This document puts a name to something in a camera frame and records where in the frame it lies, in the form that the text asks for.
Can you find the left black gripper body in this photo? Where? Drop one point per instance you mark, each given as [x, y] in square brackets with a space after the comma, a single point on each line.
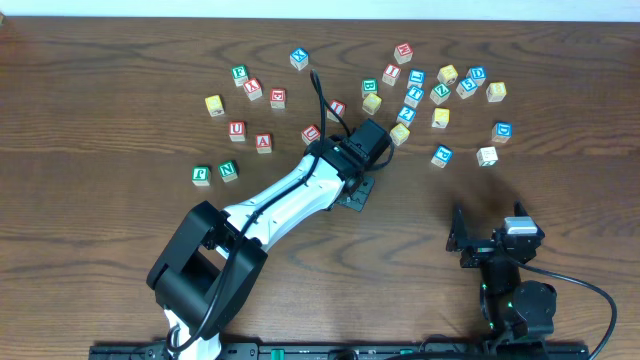
[357, 198]

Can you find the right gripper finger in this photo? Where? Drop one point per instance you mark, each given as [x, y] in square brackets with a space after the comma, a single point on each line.
[458, 238]
[519, 210]

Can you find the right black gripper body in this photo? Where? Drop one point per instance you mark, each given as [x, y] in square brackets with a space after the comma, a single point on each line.
[482, 251]

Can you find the blue L block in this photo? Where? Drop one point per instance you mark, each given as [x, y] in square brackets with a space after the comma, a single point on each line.
[416, 78]

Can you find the red Q block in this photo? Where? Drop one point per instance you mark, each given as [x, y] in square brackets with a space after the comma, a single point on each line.
[278, 98]

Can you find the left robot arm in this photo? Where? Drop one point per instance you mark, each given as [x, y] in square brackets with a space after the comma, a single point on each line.
[208, 268]

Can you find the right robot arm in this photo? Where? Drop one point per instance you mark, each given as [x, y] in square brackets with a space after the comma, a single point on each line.
[520, 313]

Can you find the yellow S block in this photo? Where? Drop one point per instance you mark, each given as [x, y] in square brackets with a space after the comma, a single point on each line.
[399, 134]

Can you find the yellow block centre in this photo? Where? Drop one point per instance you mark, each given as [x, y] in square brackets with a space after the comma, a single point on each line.
[371, 103]

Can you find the red I block centre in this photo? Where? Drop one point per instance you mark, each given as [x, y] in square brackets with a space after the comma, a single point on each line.
[335, 111]

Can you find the red i block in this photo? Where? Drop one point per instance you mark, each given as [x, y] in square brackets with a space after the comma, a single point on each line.
[391, 74]
[335, 111]

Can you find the blue 2 block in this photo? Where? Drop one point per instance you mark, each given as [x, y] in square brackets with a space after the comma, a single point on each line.
[406, 116]

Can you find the red U block centre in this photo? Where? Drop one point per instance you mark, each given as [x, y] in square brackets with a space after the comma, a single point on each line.
[310, 134]

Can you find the red u block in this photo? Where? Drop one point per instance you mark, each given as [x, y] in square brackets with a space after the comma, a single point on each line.
[310, 134]
[237, 131]

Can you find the green B block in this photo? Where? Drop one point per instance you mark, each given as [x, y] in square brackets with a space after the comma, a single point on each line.
[369, 86]

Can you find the plain L block green 7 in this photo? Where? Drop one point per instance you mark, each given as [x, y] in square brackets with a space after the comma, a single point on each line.
[487, 156]

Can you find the blue T block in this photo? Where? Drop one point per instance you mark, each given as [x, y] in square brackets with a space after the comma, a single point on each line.
[414, 96]

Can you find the red I block upper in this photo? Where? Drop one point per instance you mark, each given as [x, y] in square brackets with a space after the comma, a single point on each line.
[391, 74]

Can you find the blue P block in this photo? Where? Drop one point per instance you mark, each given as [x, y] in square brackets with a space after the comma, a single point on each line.
[442, 156]

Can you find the blue D block lower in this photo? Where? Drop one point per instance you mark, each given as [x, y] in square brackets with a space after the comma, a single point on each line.
[502, 132]

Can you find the blue d block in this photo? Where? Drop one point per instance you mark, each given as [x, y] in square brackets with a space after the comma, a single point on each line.
[502, 132]
[477, 74]

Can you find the green Z block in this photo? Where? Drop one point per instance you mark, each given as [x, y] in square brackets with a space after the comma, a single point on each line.
[440, 93]

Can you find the red M block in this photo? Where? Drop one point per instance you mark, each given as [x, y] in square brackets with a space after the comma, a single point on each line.
[403, 53]

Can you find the red A block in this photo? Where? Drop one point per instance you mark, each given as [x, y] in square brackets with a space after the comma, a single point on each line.
[264, 143]

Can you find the yellow block upper right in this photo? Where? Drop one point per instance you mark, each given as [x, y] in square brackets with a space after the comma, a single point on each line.
[447, 75]

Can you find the blue X block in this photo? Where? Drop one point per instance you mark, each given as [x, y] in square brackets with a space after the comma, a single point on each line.
[299, 58]

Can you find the blue 5 block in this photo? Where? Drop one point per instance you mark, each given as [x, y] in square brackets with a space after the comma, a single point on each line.
[466, 87]

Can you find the yellow B block far right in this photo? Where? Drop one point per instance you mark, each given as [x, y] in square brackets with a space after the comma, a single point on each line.
[496, 92]

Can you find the red X block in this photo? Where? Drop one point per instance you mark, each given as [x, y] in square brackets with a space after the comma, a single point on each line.
[253, 89]

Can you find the red U block left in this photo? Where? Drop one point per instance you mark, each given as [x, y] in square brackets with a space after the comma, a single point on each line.
[237, 131]

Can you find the green N block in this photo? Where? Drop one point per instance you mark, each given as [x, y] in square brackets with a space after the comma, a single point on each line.
[228, 171]

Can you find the blue D block upper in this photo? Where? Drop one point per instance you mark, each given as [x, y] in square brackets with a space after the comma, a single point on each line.
[477, 74]

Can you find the green F block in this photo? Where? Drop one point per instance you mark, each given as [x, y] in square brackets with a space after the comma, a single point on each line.
[240, 75]

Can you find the green J block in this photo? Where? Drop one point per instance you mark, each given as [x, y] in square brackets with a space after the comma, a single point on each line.
[201, 176]

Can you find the yellow block far left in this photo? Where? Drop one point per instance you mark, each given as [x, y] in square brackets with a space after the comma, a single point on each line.
[214, 105]

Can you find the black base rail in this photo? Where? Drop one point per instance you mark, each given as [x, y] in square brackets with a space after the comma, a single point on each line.
[253, 351]

